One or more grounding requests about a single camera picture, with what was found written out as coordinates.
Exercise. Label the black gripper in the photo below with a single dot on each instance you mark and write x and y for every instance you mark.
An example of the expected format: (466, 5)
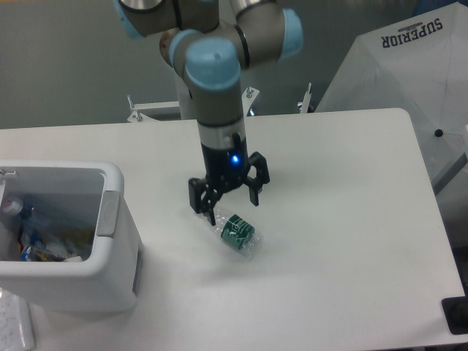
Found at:
(226, 170)

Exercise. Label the crushed bottle with green label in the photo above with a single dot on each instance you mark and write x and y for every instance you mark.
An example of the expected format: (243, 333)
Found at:
(234, 231)

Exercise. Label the clear bottle with purple label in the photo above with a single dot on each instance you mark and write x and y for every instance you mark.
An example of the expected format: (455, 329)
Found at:
(25, 221)

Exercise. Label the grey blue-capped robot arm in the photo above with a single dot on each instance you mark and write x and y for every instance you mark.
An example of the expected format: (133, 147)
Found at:
(209, 55)

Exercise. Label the white plastic trash can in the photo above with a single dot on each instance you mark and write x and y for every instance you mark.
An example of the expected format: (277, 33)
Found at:
(72, 195)

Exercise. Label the yellow and white wrapper trash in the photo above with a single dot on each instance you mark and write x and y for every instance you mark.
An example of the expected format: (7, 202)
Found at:
(64, 246)

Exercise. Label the white Superior umbrella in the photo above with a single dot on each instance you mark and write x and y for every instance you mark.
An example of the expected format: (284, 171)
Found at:
(420, 66)

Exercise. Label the black device at table edge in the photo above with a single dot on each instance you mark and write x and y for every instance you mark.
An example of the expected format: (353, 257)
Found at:
(455, 310)

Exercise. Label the white metal mounting frame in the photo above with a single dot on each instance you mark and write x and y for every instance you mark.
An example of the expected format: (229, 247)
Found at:
(167, 111)

